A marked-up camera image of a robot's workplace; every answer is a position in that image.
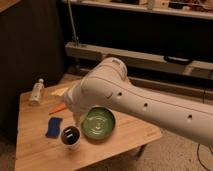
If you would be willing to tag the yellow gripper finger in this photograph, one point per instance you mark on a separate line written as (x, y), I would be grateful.
(59, 92)

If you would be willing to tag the green ceramic bowl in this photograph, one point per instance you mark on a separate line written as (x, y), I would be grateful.
(98, 124)

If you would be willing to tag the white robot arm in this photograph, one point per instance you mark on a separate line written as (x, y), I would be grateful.
(107, 85)

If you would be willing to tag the orange carrot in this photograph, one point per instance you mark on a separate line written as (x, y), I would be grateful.
(58, 108)

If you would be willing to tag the clear plastic bottle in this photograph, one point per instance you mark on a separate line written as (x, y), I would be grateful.
(37, 92)

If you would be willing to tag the blue sponge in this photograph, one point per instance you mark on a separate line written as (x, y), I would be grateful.
(53, 129)

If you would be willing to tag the white cup with dark contents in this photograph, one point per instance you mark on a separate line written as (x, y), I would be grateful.
(70, 137)

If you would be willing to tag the wooden low table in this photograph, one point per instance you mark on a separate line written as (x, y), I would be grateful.
(36, 152)

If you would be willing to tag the long wooden bench shelf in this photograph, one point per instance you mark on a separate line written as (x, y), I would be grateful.
(140, 60)

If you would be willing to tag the metal stand pole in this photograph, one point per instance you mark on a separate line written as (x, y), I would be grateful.
(75, 37)

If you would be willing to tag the black handle on bench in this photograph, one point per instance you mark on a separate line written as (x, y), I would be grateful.
(177, 61)

